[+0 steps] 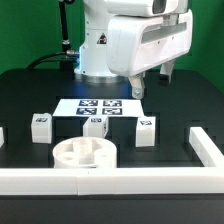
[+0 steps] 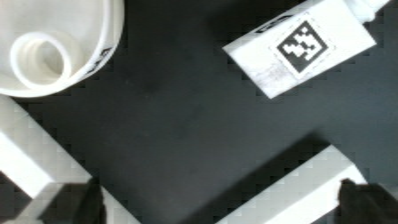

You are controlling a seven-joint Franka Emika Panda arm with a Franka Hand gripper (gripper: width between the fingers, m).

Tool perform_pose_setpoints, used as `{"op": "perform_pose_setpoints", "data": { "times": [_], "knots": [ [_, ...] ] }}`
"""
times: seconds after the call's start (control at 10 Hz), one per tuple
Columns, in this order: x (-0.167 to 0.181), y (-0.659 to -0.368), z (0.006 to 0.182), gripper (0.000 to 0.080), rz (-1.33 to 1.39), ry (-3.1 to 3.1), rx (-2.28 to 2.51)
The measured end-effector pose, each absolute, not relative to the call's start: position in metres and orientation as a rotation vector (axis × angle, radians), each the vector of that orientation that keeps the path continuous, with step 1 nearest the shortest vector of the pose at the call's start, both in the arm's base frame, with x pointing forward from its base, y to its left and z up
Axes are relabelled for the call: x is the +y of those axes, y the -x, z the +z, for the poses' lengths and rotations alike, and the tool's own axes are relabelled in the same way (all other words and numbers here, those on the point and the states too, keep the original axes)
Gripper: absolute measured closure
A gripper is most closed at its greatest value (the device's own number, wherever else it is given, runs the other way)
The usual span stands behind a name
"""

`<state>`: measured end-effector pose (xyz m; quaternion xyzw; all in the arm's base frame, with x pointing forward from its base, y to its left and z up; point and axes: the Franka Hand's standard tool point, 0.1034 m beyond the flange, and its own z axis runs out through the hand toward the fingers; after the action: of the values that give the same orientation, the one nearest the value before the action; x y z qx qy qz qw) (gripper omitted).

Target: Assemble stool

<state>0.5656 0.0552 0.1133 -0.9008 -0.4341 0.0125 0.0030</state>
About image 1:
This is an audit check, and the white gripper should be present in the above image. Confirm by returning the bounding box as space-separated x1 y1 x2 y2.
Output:
106 10 193 99

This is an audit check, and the black cable with connector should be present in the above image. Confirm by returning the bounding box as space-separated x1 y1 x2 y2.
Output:
26 0 81 70

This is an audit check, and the white front fence bar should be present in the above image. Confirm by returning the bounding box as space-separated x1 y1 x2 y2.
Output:
0 167 224 195

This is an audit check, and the white sheet with markers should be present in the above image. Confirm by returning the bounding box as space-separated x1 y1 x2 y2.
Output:
53 99 144 117

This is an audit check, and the white fence bar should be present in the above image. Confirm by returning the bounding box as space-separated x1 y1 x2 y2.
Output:
189 127 224 168
0 167 224 195

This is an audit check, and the white part at left edge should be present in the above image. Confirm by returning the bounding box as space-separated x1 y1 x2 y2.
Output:
0 127 4 148

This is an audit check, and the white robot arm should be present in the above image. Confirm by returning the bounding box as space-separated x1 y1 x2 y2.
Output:
75 0 193 99

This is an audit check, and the white round stool seat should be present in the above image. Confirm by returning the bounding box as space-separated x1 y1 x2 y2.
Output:
52 137 117 168

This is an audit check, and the white right fence bar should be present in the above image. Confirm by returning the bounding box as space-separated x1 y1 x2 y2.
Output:
189 127 224 168

